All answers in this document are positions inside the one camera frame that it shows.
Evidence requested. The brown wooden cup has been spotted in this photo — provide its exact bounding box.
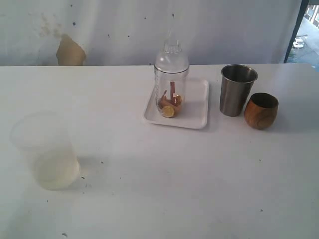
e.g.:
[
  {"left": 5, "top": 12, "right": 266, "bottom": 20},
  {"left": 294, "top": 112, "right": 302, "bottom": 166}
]
[{"left": 244, "top": 93, "right": 279, "bottom": 130}]

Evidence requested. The white square tray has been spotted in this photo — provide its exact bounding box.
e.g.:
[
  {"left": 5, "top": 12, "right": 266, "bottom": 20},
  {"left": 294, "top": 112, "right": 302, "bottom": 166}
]
[{"left": 143, "top": 78, "right": 209, "bottom": 129}]

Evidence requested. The translucent plastic cup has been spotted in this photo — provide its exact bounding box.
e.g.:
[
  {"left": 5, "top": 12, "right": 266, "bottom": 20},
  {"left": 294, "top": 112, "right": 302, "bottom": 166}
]
[{"left": 9, "top": 111, "right": 80, "bottom": 190}]

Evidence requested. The clear shaker dome lid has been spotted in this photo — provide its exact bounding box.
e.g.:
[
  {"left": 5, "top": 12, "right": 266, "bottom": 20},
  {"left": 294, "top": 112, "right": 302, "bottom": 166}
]
[{"left": 154, "top": 39, "right": 189, "bottom": 74}]

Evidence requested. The stainless steel cup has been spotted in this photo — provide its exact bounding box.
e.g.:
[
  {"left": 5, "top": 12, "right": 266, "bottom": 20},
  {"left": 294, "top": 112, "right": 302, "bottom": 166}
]
[{"left": 219, "top": 64, "right": 258, "bottom": 117}]

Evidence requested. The clear shaker body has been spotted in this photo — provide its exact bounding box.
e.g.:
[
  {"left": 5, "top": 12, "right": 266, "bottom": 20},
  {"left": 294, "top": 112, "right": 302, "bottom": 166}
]
[{"left": 155, "top": 68, "right": 188, "bottom": 118}]

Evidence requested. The dark window frame post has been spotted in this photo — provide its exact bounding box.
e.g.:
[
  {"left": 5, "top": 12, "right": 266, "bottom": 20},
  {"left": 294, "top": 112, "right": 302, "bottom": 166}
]
[{"left": 284, "top": 0, "right": 310, "bottom": 63}]

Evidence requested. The gold coin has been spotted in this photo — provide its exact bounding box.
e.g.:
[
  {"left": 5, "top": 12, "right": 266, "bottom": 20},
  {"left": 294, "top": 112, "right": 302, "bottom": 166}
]
[{"left": 162, "top": 106, "right": 175, "bottom": 118}]

